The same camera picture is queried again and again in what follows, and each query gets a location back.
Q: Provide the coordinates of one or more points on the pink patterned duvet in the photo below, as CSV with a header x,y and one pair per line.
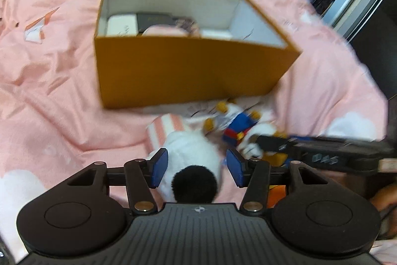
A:
x,y
52,123

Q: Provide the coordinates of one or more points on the person's right hand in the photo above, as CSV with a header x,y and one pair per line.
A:
x,y
384,199

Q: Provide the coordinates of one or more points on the dog plush with blue hat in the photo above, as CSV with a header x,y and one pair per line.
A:
x,y
237,127

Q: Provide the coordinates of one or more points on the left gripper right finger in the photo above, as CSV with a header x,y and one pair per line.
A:
x,y
254,176

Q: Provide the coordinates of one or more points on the illustrated card box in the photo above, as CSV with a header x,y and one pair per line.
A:
x,y
189,25

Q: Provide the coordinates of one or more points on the white pink rabbit plush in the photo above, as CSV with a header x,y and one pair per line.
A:
x,y
193,173

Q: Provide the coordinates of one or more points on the orange cardboard storage box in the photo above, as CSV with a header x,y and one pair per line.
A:
x,y
241,52

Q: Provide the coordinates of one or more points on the pink wallet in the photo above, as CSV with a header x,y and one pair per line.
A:
x,y
164,30

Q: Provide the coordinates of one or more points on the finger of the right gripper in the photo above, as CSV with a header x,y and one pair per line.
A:
x,y
270,144
300,138

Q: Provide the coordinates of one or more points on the white rectangular box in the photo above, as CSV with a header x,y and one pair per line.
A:
x,y
122,25

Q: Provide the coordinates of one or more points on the black box gold lettering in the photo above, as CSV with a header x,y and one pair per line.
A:
x,y
146,20

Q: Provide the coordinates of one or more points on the yellow toy figure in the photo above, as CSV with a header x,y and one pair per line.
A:
x,y
275,159

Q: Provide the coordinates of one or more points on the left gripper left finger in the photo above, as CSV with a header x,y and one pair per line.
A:
x,y
141,176

